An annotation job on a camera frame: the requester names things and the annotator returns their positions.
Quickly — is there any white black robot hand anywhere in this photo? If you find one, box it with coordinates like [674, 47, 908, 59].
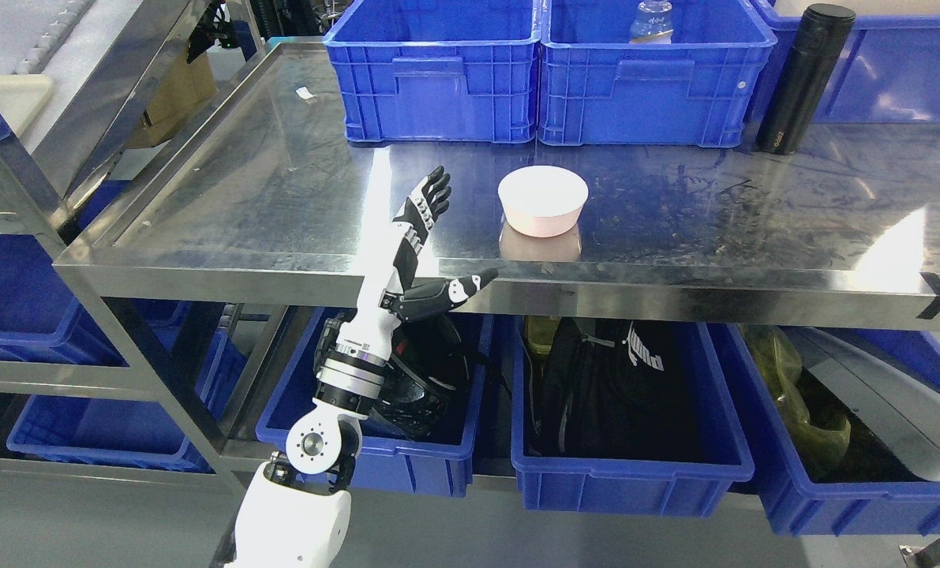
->
[313, 166, 498, 418]

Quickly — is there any pink ikea bowl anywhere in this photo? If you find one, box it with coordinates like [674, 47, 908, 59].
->
[497, 165, 590, 238]

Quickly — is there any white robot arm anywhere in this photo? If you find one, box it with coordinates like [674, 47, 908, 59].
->
[227, 400, 364, 567]

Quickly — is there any blue crate top middle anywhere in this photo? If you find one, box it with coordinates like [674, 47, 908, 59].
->
[536, 1, 777, 148]

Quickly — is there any blue crate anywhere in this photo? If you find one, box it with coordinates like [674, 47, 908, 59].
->
[536, 1, 777, 148]
[746, 0, 940, 125]
[323, 1, 541, 144]

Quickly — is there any steel shelf rack left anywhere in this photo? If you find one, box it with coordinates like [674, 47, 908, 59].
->
[0, 1, 245, 492]

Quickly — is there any black helmet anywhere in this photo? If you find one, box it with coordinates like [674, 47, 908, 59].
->
[316, 312, 486, 441]

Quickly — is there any blue bin with helmet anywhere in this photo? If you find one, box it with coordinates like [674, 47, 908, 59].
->
[254, 307, 499, 499]

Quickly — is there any blue bin lower left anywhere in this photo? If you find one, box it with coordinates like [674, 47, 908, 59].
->
[6, 327, 247, 473]

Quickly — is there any blue bin with backpack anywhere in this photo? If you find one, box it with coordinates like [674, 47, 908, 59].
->
[504, 319, 755, 518]

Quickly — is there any black backpack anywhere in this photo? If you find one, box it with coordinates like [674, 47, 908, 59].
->
[527, 317, 703, 462]

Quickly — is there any blue crate top left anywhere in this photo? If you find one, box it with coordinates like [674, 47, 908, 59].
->
[323, 1, 541, 144]

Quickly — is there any cardboard box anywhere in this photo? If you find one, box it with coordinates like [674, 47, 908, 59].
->
[125, 53, 216, 150]

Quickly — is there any clear plastic bottle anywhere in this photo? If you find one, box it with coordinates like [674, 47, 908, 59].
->
[631, 1, 674, 44]

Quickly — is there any blue bin lower right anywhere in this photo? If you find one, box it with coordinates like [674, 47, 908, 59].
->
[708, 323, 940, 536]

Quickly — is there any yellow-green plastic bag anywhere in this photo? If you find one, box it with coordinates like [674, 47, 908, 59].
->
[737, 324, 852, 480]

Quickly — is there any black thermos bottle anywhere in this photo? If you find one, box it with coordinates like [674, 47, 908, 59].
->
[755, 3, 858, 155]

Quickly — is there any grey flat panel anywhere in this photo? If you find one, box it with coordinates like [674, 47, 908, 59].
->
[785, 327, 940, 482]

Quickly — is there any blue crate top right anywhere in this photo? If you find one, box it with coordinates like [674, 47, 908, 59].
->
[746, 0, 940, 125]

